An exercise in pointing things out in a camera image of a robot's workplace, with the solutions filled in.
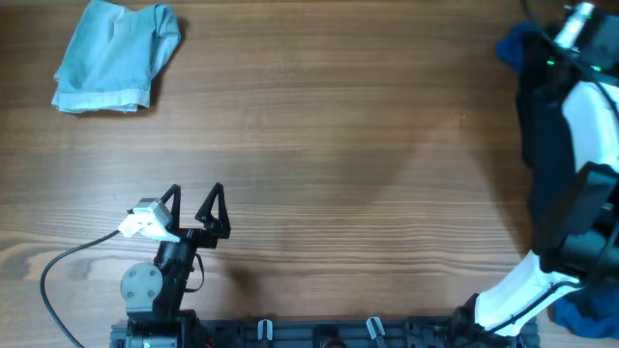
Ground navy blue garment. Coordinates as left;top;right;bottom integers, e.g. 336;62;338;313
550;286;618;339

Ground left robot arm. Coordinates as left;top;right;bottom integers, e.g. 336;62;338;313
110;183;231;348

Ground black garment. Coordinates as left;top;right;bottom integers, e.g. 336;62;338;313
516;32;576;254

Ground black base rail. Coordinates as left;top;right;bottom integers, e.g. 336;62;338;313
109;317;541;348

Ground bright blue garment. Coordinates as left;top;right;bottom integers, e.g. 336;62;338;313
495;21;543;75

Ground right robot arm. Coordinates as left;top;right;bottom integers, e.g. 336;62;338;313
450;81;618;347

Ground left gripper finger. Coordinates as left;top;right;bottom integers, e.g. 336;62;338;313
158;184;182;231
194;183;228;232

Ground light blue folded cloth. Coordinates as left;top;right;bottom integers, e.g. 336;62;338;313
51;1;182;114

